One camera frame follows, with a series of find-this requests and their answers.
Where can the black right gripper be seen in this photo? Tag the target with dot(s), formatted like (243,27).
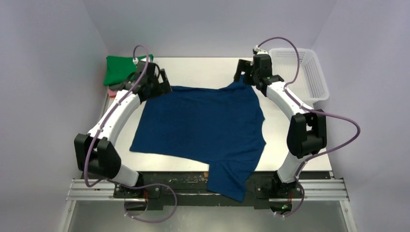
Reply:
(242,67)

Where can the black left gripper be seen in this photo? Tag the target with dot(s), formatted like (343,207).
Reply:
(162,88)

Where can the blue t-shirt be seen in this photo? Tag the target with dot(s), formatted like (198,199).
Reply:
(220,127)

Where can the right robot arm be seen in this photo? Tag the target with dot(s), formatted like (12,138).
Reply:
(307,132)

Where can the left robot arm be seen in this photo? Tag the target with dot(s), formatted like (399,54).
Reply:
(95,151)

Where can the grey folded t-shirt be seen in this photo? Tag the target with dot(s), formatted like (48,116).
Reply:
(118,87)

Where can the green folded t-shirt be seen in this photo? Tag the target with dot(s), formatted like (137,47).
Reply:
(118,69)

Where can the pink folded t-shirt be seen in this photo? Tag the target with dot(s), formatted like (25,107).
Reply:
(112,93)

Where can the white plastic basket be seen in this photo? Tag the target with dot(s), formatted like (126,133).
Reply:
(310,85)

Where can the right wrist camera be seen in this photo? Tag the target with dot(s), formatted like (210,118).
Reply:
(259,51)

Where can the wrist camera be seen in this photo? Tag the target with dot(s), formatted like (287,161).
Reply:
(259,51)
(143,59)

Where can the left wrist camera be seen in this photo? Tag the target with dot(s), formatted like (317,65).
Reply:
(143,59)

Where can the aluminium table frame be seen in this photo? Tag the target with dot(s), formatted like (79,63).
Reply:
(79,193)

